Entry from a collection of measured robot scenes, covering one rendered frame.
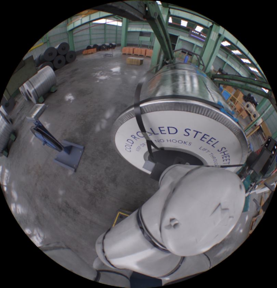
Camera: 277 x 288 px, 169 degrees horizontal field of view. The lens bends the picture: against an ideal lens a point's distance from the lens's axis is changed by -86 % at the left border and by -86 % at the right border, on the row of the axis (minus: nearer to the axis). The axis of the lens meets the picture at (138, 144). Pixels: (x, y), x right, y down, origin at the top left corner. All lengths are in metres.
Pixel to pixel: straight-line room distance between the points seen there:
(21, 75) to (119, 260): 0.65
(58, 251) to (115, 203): 1.28
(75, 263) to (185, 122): 0.64
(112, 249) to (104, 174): 1.45
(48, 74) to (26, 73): 4.23
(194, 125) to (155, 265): 0.45
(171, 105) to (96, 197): 1.51
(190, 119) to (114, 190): 1.36
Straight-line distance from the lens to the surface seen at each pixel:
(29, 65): 0.60
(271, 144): 0.57
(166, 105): 0.38
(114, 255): 0.16
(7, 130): 4.58
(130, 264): 0.16
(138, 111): 0.42
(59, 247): 0.37
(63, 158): 2.00
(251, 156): 0.54
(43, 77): 4.74
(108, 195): 1.52
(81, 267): 0.38
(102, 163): 1.61
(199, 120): 0.42
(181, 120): 0.42
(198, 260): 0.23
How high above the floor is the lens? 1.49
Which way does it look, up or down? 61 degrees down
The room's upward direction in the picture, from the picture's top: 12 degrees clockwise
